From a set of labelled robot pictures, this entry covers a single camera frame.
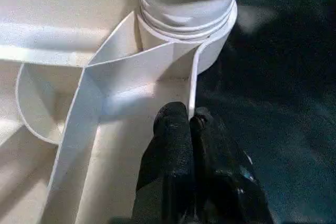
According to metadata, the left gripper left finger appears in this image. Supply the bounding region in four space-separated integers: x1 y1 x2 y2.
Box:
131 102 196 224

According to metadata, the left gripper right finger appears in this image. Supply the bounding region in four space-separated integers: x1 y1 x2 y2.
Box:
190 107 274 224

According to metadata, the white plastic table leg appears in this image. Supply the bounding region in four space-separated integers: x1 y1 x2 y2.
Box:
138 0 237 40

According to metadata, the black work mat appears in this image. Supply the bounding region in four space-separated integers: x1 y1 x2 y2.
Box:
0 0 336 224

